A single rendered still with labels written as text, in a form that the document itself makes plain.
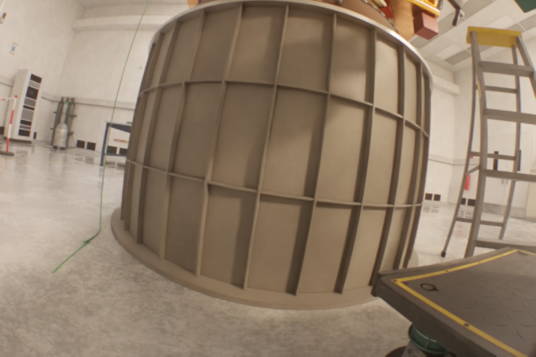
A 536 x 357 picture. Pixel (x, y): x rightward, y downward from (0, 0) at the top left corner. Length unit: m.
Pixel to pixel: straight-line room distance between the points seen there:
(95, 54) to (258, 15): 8.34
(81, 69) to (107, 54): 1.17
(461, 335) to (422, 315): 0.07
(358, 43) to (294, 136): 0.49
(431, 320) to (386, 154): 0.78
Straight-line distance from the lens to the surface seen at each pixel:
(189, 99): 1.01
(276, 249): 0.89
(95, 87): 8.58
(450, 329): 0.36
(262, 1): 1.05
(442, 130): 9.67
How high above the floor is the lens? 0.49
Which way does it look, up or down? 2 degrees up
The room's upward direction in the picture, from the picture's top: 9 degrees clockwise
